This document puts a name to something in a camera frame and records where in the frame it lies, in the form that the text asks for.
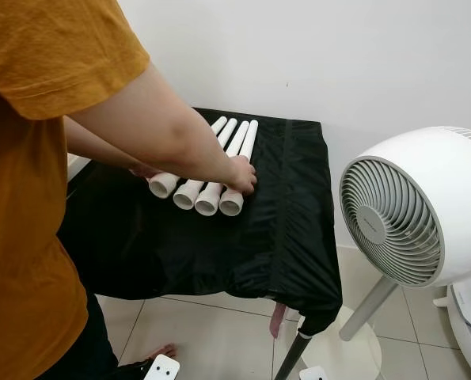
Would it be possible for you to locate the black table cloth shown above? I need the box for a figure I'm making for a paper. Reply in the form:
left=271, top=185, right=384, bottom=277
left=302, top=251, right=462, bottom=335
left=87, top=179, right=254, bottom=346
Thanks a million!
left=59, top=107, right=344, bottom=337

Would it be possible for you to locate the person in orange shirt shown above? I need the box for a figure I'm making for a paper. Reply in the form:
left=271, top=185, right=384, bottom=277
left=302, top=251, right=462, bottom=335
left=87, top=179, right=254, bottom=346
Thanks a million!
left=0, top=0, right=155, bottom=380

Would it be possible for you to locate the person's left hand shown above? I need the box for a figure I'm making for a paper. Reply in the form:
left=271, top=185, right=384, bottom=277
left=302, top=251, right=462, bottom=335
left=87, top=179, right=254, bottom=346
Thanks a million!
left=128, top=162, right=163, bottom=179

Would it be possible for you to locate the white rounded appliance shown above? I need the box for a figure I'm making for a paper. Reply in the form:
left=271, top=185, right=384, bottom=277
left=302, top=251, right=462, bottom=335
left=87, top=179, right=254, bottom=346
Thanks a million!
left=433, top=273, right=471, bottom=380

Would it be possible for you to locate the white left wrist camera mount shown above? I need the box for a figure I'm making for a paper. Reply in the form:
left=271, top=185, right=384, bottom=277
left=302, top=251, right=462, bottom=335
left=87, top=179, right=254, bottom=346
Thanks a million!
left=144, top=354, right=180, bottom=380

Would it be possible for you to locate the black metal table leg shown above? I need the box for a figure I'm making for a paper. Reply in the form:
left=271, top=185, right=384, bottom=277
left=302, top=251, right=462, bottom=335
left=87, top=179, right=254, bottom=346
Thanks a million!
left=273, top=331, right=309, bottom=380

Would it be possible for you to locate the person's right hand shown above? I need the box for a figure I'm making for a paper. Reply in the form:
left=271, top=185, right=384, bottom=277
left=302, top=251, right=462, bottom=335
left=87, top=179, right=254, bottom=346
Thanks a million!
left=219, top=156, right=258, bottom=196

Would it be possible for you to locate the person's bare foot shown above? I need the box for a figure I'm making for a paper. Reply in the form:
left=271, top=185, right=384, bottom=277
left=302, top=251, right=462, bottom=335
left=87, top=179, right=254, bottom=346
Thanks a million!
left=144, top=343, right=178, bottom=361

